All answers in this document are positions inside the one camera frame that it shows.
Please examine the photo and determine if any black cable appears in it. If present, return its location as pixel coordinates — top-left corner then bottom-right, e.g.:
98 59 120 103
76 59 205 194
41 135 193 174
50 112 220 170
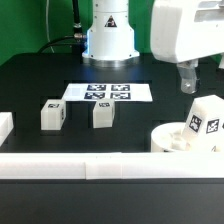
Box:
37 0 88 54

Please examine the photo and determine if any white front fence rail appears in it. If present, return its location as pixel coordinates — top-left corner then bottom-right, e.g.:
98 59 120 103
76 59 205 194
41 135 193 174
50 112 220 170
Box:
0 152 224 180

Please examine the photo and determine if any white thin cable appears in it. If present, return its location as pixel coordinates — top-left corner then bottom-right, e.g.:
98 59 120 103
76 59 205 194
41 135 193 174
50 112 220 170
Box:
45 0 55 54

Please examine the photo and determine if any white left fence rail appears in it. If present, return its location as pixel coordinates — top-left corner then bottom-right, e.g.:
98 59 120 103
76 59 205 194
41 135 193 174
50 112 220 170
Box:
0 112 14 147

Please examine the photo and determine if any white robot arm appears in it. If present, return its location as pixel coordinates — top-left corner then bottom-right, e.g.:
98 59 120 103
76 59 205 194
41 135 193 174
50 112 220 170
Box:
82 0 224 94

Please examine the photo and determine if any white fence rail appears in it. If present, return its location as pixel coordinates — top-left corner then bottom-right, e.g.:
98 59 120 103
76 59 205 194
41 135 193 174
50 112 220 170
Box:
0 112 14 147
0 152 224 180

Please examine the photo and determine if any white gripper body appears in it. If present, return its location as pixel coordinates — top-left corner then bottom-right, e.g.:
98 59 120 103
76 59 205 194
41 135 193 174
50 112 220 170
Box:
150 0 224 63

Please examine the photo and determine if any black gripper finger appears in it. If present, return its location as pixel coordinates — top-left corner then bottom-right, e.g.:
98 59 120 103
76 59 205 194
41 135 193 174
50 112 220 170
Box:
177 60 198 94

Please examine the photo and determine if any white sheet with tags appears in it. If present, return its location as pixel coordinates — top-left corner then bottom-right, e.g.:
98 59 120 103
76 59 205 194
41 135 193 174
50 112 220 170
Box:
63 83 153 102

